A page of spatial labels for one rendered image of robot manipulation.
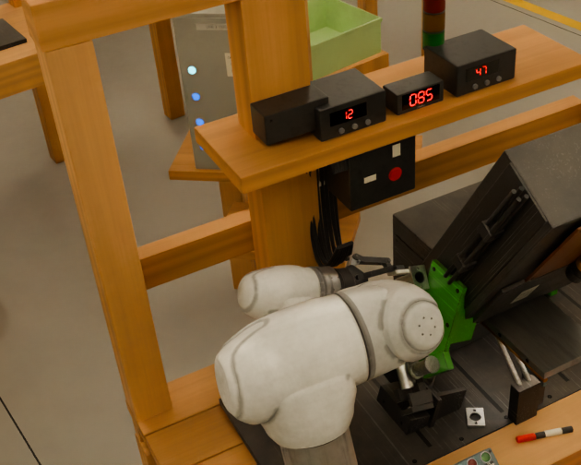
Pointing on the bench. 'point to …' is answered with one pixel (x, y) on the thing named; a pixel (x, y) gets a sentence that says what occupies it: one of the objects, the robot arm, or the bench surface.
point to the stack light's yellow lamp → (433, 23)
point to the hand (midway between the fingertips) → (405, 280)
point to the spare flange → (475, 421)
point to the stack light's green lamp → (432, 39)
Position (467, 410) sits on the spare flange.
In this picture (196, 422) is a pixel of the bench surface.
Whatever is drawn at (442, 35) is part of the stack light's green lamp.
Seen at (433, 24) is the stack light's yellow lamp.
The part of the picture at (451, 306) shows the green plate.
